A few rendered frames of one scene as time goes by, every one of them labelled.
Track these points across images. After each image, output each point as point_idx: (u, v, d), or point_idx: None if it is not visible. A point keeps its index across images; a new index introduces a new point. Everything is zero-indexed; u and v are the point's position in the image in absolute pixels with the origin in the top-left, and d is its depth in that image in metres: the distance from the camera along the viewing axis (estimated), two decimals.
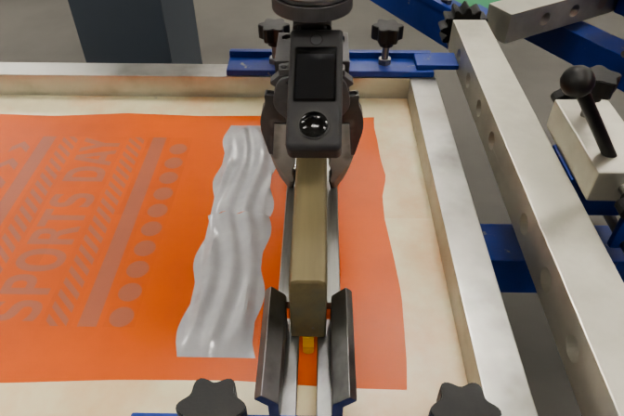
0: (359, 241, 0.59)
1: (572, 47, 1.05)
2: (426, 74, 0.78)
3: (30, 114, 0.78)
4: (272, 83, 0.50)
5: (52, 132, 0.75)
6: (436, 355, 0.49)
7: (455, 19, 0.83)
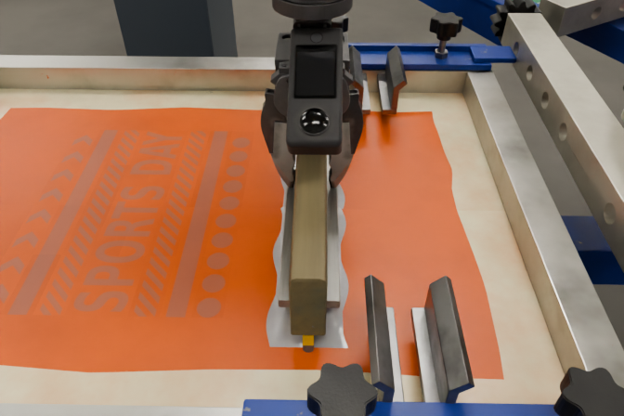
0: (435, 233, 0.59)
1: (615, 42, 1.05)
2: (484, 67, 0.78)
3: (88, 109, 0.78)
4: (272, 81, 0.50)
5: (112, 125, 0.75)
6: (528, 344, 0.49)
7: (509, 13, 0.83)
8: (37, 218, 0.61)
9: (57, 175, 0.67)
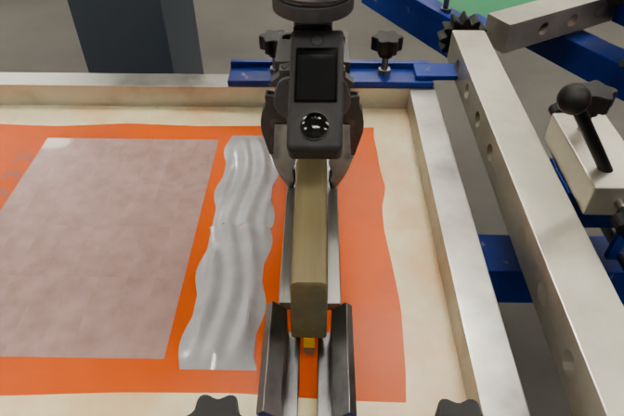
0: (359, 253, 0.60)
1: (570, 55, 1.06)
2: (425, 84, 0.79)
3: (33, 124, 0.79)
4: (273, 83, 0.50)
5: (55, 142, 0.75)
6: (435, 367, 0.49)
7: (454, 30, 0.84)
8: None
9: None
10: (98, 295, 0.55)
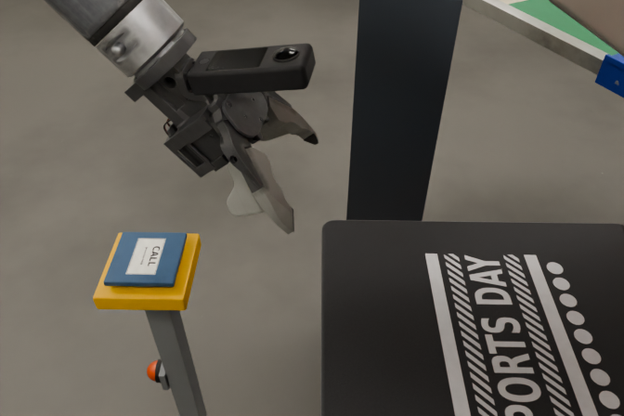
0: None
1: None
2: None
3: None
4: (224, 117, 0.50)
5: None
6: None
7: None
8: None
9: None
10: None
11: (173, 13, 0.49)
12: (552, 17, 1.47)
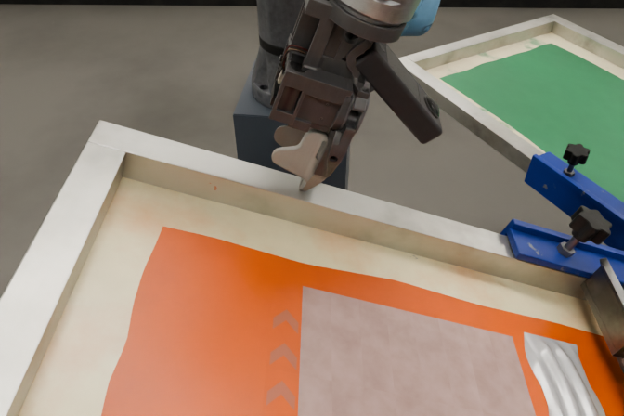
0: None
1: None
2: None
3: (273, 254, 0.56)
4: (364, 110, 0.48)
5: (316, 297, 0.53)
6: None
7: None
8: None
9: (272, 395, 0.44)
10: None
11: None
12: (490, 93, 1.35)
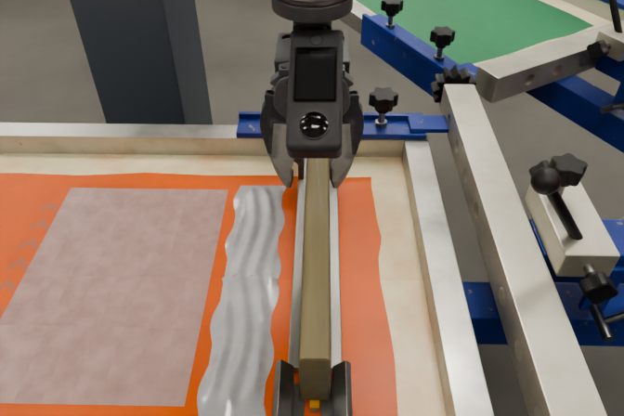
0: (357, 304, 0.66)
1: (557, 97, 1.12)
2: (419, 136, 0.85)
3: (57, 174, 0.85)
4: (272, 83, 0.50)
5: (77, 192, 0.82)
6: (424, 414, 0.56)
7: (446, 83, 0.91)
8: (3, 289, 0.68)
9: (23, 245, 0.74)
10: (123, 345, 0.62)
11: None
12: None
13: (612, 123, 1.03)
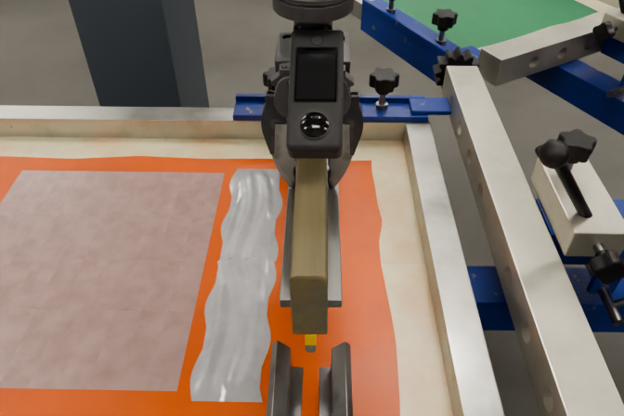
0: (357, 287, 0.64)
1: (562, 82, 1.10)
2: (421, 119, 0.83)
3: (48, 157, 0.83)
4: (273, 83, 0.50)
5: (69, 175, 0.79)
6: (427, 399, 0.54)
7: (448, 65, 0.88)
8: None
9: None
10: (114, 329, 0.60)
11: None
12: None
13: (617, 108, 1.01)
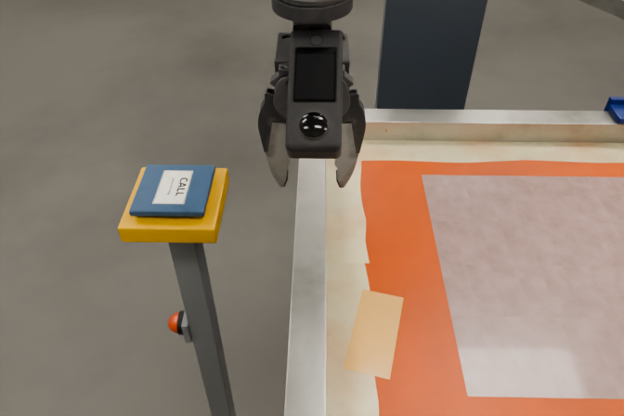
0: None
1: None
2: None
3: (436, 162, 0.82)
4: (272, 83, 0.50)
5: (474, 179, 0.78)
6: None
7: None
8: None
9: None
10: None
11: None
12: None
13: None
